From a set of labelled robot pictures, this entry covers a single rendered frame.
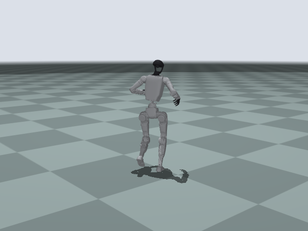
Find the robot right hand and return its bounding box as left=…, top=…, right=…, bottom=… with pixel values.
left=173, top=99, right=180, bottom=106

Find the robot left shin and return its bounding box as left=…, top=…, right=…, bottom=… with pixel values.
left=139, top=137, right=148, bottom=158

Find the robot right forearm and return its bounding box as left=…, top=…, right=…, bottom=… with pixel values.
left=173, top=89, right=180, bottom=101

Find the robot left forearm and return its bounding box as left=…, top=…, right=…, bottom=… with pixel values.
left=135, top=89, right=145, bottom=95

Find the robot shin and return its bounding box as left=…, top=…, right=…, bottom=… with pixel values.
left=139, top=137, right=148, bottom=158
left=158, top=138, right=167, bottom=167

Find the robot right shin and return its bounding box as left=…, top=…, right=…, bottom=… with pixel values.
left=158, top=138, right=167, bottom=167

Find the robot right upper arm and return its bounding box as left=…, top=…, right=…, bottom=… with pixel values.
left=163, top=77, right=176, bottom=96

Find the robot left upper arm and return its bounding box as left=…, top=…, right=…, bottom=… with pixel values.
left=129, top=76, right=147, bottom=94

